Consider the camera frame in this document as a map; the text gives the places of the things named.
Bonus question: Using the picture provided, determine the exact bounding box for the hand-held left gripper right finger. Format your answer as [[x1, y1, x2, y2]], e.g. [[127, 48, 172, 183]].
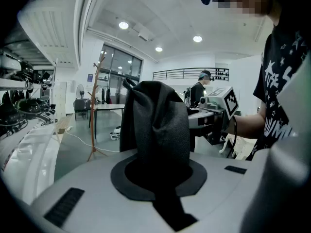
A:
[[176, 151, 253, 233]]

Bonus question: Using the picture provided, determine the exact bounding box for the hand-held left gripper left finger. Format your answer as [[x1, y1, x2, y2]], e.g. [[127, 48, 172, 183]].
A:
[[31, 151, 176, 233]]

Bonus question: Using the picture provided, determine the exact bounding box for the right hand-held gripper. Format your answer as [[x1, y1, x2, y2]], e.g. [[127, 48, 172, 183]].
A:
[[188, 86, 241, 146]]

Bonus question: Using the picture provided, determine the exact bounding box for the black backpack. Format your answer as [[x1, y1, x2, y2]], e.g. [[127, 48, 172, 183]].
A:
[[119, 78, 195, 199]]

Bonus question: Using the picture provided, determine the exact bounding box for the brown wooden coat stand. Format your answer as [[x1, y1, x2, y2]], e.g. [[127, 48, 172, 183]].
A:
[[86, 50, 108, 162]]

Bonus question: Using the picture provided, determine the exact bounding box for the person's right forearm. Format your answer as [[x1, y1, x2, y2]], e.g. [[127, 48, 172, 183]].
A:
[[232, 112, 267, 140]]

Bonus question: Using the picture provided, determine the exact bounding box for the black balcony railing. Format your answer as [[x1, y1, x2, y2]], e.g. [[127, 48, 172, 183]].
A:
[[152, 67, 230, 81]]

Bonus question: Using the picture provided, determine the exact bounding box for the white round floor device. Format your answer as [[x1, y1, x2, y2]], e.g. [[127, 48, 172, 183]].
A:
[[109, 125, 122, 141]]

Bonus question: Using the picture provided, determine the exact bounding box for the wooden plank platform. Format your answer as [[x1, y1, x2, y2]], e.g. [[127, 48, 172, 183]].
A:
[[56, 114, 74, 134]]

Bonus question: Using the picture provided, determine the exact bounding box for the person's black printed t-shirt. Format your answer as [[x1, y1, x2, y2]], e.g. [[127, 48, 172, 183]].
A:
[[245, 24, 311, 162]]

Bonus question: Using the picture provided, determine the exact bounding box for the dark office chair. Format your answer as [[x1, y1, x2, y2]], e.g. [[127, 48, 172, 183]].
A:
[[73, 99, 88, 121]]

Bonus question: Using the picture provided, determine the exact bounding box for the gray table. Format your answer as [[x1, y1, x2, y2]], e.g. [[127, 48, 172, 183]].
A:
[[88, 103, 126, 139]]

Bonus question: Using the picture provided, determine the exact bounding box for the white locker cabinet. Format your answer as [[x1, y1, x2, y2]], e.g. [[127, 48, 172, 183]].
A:
[[53, 81, 68, 117]]

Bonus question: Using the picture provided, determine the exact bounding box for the white metal shelf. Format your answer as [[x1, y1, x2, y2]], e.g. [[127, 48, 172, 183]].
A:
[[0, 45, 60, 205]]

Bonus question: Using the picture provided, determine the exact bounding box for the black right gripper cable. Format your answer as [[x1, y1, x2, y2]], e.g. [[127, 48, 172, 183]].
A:
[[226, 116, 238, 159]]

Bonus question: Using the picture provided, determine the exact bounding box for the white floor cable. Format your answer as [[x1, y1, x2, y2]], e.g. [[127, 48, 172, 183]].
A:
[[65, 129, 121, 153]]

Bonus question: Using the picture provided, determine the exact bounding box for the clothes rail with garments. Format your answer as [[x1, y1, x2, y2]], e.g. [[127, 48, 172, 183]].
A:
[[98, 86, 112, 104]]

